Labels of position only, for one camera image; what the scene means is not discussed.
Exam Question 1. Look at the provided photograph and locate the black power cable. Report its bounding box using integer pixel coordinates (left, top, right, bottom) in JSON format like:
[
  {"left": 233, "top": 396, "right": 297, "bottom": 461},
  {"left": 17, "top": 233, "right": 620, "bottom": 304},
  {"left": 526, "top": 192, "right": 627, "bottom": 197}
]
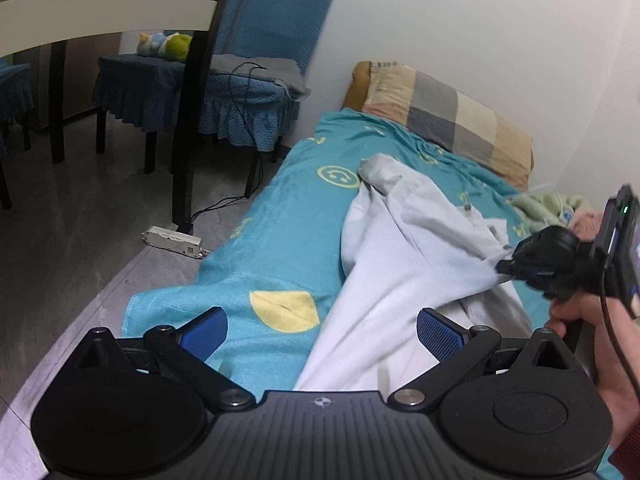
[{"left": 184, "top": 61, "right": 272, "bottom": 227}]

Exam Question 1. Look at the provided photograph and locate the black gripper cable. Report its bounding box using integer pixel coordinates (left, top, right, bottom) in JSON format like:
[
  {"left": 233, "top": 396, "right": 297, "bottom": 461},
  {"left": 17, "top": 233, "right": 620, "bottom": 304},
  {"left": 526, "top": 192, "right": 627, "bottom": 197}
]
[{"left": 601, "top": 255, "right": 640, "bottom": 393}]

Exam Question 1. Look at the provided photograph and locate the green fleece blanket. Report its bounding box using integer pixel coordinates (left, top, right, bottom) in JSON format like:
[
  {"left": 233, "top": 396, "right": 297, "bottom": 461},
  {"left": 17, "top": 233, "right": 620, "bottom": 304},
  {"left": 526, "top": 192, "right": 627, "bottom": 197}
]
[{"left": 509, "top": 186, "right": 597, "bottom": 233}]

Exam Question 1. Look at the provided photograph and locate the white table with black legs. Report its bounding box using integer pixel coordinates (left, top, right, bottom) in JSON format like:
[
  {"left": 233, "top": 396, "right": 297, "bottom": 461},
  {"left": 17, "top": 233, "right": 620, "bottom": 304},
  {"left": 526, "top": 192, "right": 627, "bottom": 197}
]
[{"left": 0, "top": 0, "right": 240, "bottom": 235}]

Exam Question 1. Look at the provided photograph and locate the thin white cable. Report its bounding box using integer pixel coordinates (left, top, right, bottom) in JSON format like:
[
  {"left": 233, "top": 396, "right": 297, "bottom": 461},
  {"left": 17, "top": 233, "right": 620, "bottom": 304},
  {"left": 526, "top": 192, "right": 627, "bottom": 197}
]
[{"left": 529, "top": 185, "right": 576, "bottom": 226}]

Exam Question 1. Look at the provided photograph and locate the teal printed bed sheet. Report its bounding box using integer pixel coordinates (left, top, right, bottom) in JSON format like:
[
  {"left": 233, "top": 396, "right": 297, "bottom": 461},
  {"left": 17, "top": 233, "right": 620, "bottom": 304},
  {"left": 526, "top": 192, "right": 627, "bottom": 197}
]
[{"left": 122, "top": 107, "right": 623, "bottom": 480}]

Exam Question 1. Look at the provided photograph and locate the white shirt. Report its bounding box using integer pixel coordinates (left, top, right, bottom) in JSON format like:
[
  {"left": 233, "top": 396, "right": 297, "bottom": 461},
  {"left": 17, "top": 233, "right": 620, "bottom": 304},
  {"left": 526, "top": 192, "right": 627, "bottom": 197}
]
[{"left": 292, "top": 154, "right": 535, "bottom": 393}]

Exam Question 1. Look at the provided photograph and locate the white power strip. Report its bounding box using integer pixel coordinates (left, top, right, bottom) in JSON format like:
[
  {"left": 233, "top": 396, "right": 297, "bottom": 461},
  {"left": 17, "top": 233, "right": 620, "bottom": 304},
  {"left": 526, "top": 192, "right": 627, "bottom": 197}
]
[{"left": 141, "top": 226, "right": 212, "bottom": 261}]

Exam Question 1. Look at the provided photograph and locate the blue covered chair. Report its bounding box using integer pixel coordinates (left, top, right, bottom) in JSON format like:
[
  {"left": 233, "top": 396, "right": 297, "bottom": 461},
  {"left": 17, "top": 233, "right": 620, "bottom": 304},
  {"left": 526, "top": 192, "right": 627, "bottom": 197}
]
[{"left": 95, "top": 0, "right": 337, "bottom": 176}]

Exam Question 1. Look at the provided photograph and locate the plaid pillow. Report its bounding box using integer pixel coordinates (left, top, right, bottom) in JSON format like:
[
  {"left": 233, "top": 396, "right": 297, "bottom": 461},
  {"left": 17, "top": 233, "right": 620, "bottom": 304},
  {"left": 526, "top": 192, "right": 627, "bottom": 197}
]
[{"left": 344, "top": 60, "right": 535, "bottom": 192}]

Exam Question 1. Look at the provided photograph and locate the green yellow plush toy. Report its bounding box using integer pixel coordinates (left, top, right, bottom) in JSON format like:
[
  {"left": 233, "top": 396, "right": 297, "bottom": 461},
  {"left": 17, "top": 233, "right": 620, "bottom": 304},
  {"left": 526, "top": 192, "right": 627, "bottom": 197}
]
[{"left": 136, "top": 31, "right": 194, "bottom": 63}]

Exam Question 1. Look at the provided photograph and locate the pink fluffy blanket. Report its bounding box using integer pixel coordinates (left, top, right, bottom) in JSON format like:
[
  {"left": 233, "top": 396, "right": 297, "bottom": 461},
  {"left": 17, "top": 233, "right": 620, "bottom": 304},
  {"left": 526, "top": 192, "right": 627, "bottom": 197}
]
[{"left": 570, "top": 210, "right": 607, "bottom": 241}]

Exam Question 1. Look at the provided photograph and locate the person's right forearm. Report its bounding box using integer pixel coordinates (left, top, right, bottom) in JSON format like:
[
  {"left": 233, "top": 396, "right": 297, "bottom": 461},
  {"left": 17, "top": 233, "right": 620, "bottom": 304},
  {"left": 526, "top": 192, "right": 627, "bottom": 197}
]
[{"left": 594, "top": 350, "right": 640, "bottom": 480}]

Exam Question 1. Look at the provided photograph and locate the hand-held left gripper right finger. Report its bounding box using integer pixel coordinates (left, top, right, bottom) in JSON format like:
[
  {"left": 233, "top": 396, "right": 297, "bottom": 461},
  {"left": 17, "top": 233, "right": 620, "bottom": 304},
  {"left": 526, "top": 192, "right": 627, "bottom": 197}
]
[{"left": 387, "top": 307, "right": 577, "bottom": 412}]

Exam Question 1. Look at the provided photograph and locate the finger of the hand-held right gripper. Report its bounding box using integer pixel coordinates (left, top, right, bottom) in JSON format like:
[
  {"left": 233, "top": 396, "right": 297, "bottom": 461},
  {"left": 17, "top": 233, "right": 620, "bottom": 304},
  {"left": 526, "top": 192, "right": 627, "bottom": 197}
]
[
  {"left": 495, "top": 257, "right": 546, "bottom": 278},
  {"left": 522, "top": 272, "right": 571, "bottom": 302}
]

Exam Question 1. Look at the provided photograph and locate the grey cloth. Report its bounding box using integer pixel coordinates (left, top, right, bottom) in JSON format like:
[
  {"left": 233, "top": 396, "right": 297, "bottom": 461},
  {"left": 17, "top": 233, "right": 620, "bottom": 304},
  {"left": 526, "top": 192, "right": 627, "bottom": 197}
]
[{"left": 209, "top": 52, "right": 312, "bottom": 104}]

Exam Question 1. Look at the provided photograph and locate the person's right hand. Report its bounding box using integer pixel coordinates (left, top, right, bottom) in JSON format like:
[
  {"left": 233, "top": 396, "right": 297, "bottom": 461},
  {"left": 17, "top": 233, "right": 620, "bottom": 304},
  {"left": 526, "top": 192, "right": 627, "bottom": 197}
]
[{"left": 544, "top": 291, "right": 640, "bottom": 391}]

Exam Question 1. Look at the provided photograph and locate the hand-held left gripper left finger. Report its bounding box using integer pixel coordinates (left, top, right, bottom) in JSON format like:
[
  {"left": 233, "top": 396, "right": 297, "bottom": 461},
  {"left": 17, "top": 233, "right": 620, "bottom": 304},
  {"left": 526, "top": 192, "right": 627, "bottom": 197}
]
[{"left": 65, "top": 306, "right": 257, "bottom": 412}]

